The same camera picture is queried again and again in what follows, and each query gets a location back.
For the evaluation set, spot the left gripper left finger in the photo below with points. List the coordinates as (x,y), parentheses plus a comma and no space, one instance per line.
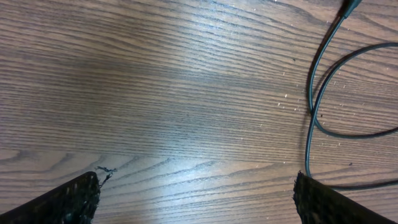
(73,202)

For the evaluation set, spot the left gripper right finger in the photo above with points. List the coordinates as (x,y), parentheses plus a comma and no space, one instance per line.
(316,203)

